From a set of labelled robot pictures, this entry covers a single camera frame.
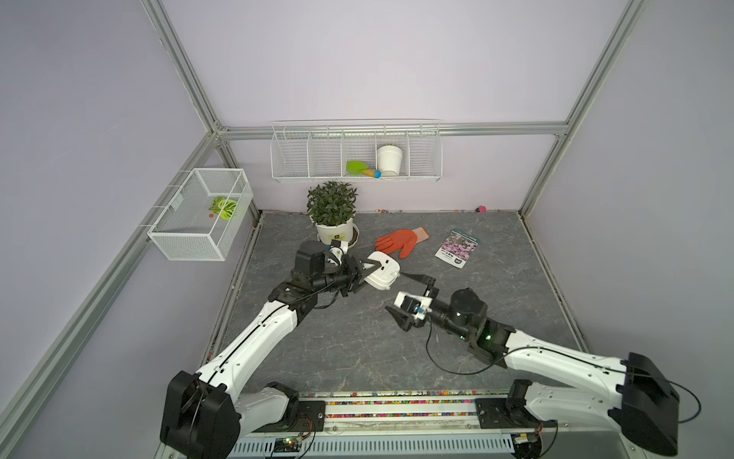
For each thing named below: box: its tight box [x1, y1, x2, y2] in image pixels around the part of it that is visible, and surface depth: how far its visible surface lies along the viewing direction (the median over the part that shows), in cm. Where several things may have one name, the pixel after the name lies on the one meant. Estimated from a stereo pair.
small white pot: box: [376, 144, 403, 177], surface depth 94 cm
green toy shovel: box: [345, 160, 382, 179], surface depth 101 cm
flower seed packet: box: [434, 228, 480, 270], surface depth 111 cm
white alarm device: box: [362, 250, 401, 291], surface depth 74 cm
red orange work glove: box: [374, 226, 431, 260], surface depth 114 cm
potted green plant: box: [306, 180, 360, 249], surface depth 101 cm
